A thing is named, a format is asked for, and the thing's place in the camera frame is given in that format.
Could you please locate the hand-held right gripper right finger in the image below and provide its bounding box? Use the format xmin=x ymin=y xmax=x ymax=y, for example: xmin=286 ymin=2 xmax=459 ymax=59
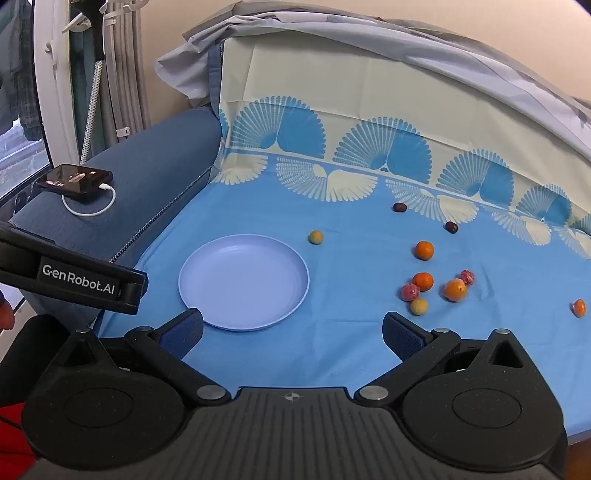
xmin=355 ymin=311 xmax=543 ymax=407

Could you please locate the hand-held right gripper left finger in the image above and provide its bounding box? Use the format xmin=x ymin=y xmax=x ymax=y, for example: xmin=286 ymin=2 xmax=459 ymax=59
xmin=44 ymin=308 xmax=232 ymax=408

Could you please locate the light purple plate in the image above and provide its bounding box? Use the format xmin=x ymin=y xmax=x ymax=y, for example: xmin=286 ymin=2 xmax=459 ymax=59
xmin=178 ymin=234 xmax=310 ymax=332

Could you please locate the black smartphone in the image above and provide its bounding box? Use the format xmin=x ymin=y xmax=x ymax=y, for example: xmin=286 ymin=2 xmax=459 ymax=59
xmin=36 ymin=164 xmax=114 ymax=200

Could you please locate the blue fabric sofa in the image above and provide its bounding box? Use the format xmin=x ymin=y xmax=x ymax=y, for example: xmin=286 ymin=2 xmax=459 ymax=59
xmin=9 ymin=108 xmax=223 ymax=329

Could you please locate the blue fan-print cloth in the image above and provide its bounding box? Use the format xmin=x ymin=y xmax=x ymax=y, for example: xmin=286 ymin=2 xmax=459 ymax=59
xmin=97 ymin=34 xmax=591 ymax=439

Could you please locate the red clothing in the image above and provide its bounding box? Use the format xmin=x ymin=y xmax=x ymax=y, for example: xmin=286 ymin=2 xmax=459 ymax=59
xmin=0 ymin=401 xmax=38 ymax=462

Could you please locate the hanging plaid clothing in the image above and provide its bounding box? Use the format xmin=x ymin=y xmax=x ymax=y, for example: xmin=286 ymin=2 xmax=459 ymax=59
xmin=0 ymin=0 xmax=44 ymax=141

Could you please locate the grey pleated curtain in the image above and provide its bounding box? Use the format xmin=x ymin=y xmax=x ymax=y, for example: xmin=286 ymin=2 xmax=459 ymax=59
xmin=104 ymin=0 xmax=151 ymax=139

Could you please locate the grey sheet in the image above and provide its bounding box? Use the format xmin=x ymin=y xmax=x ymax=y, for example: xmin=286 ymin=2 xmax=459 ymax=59
xmin=154 ymin=0 xmax=591 ymax=153

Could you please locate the white charging cable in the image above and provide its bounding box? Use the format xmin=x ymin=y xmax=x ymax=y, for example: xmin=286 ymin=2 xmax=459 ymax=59
xmin=62 ymin=184 xmax=116 ymax=217

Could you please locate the black-white braided cord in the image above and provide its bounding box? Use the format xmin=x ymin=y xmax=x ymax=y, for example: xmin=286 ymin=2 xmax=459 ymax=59
xmin=78 ymin=60 xmax=105 ymax=167

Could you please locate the white window frame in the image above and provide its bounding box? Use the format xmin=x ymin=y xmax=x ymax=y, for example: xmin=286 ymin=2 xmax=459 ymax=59
xmin=32 ymin=0 xmax=112 ymax=167

